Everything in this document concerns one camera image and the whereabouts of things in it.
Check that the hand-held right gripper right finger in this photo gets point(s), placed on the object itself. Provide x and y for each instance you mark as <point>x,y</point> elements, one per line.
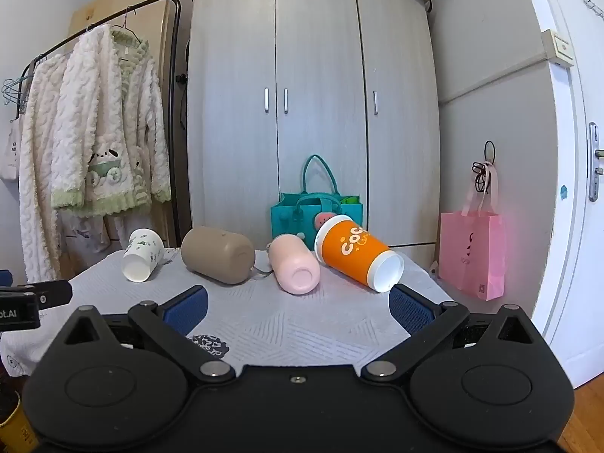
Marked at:
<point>411,310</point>

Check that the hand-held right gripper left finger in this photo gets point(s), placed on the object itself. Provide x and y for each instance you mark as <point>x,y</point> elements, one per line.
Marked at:
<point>186,309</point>

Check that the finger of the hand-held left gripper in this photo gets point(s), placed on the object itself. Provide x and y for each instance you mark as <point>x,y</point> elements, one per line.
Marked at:
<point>53,292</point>

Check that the white paper cup green print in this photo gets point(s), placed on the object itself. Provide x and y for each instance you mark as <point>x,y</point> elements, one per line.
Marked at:
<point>141,255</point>

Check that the orange paper cup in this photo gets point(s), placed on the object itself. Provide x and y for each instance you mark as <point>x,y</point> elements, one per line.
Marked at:
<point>351,250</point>

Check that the yellow cup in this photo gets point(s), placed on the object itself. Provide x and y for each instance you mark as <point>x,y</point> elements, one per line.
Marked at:
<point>13,427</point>

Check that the pink cup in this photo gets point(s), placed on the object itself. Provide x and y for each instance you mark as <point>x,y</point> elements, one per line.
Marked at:
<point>292,264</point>

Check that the white printed cloth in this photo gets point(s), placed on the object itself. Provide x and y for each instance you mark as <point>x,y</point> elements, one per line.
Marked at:
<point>87,233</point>

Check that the pink paper bag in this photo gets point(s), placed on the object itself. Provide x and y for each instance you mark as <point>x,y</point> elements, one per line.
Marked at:
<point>472,255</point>

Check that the white fluffy robe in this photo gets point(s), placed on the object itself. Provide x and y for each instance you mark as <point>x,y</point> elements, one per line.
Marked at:
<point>40,160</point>

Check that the teal felt bag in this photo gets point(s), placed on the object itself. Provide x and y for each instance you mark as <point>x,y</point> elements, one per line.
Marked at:
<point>292,214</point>

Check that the white tote bag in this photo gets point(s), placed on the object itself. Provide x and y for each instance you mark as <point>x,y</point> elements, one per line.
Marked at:
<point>9,151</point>

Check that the white door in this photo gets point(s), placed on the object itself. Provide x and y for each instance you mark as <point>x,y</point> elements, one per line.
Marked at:
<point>561,226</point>

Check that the cream fluffy cardigan green trim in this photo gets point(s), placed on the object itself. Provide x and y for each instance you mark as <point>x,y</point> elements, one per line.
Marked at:
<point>113,118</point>

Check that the blue round sticker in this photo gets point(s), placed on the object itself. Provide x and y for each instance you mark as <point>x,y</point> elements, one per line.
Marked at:
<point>564,192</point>

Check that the black clothes rack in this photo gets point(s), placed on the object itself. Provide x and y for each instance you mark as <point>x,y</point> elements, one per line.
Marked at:
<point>175,104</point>

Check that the grey wooden wardrobe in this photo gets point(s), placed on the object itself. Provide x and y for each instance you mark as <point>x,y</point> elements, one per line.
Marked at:
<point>321,80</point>

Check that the metal door hook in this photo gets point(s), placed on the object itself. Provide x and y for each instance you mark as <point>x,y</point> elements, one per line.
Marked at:
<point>593,5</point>

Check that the beige wall box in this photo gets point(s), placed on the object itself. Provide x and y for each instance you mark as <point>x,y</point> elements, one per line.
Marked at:
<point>559,46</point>

